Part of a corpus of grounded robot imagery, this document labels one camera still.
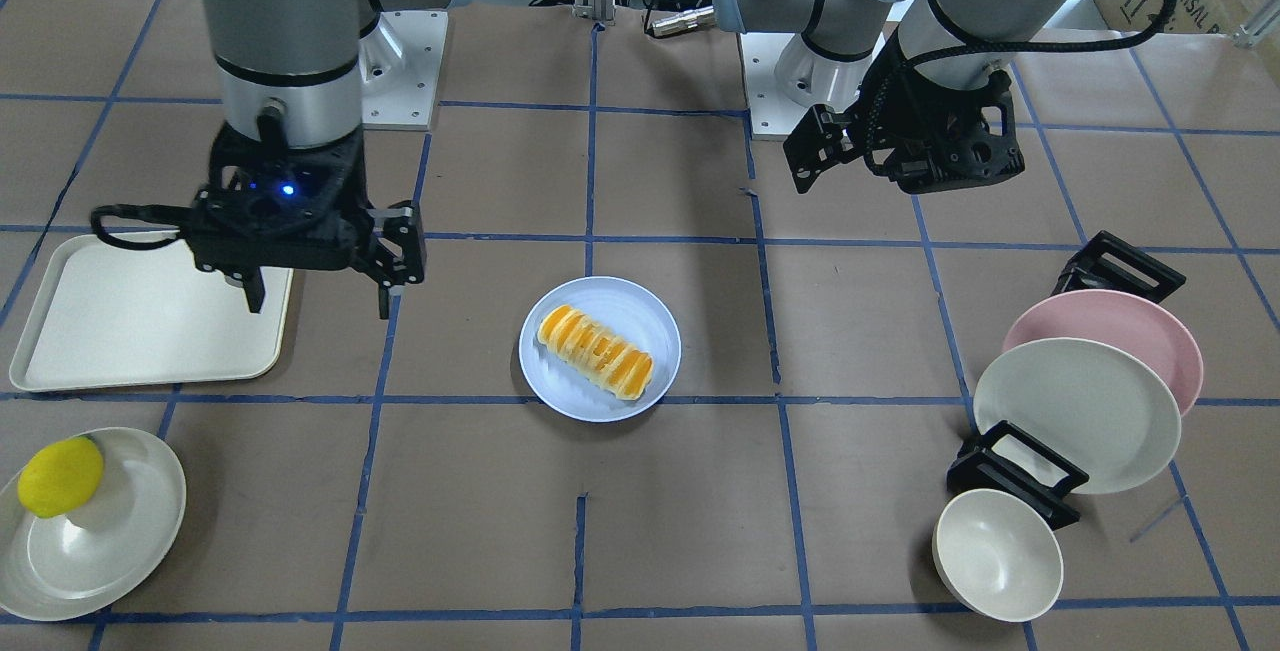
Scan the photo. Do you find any cream plate in rack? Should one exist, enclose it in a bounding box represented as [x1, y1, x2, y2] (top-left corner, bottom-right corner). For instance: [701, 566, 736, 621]
[973, 338, 1181, 495]

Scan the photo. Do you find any black plate rack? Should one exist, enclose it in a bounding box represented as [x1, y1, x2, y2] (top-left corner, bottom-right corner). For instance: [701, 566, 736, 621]
[947, 231, 1187, 529]

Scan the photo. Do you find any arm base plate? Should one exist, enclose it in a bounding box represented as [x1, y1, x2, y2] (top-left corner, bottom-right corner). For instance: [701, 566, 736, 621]
[739, 23, 896, 142]
[360, 10, 449, 132]

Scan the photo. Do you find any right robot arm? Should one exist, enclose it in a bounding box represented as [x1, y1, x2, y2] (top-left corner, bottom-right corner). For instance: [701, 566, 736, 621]
[90, 0, 470, 318]

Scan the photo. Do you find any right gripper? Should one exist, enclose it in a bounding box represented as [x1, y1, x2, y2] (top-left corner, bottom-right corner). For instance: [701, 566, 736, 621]
[180, 124, 426, 320]

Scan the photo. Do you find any blue plate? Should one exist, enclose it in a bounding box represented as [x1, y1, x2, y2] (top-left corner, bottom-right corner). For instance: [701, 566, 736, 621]
[516, 276, 682, 423]

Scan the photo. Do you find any striped orange bread roll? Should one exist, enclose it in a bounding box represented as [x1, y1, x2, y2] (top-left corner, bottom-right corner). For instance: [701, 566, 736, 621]
[536, 304, 655, 402]

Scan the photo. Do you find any white rectangular tray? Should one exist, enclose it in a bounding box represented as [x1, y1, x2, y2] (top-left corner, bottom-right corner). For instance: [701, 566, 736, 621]
[9, 235, 293, 391]

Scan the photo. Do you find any white plate with lemon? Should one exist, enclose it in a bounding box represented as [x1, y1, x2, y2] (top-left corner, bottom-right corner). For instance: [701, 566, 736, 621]
[1, 427, 187, 622]

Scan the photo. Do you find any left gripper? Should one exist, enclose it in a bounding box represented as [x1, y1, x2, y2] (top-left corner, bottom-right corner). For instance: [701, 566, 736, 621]
[783, 41, 1027, 194]

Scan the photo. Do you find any pink plate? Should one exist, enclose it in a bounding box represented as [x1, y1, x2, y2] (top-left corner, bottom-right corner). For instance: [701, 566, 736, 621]
[1001, 288, 1204, 417]

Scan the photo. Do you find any cream bowl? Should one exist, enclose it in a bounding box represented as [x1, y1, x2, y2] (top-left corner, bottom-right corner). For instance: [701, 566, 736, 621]
[932, 490, 1065, 623]

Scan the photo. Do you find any silver flashlight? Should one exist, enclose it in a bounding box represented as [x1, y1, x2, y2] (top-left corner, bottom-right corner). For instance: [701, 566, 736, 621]
[643, 5, 718, 38]

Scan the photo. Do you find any yellow lemon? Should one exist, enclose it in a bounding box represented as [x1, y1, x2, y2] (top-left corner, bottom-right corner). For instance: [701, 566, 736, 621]
[17, 434, 105, 519]

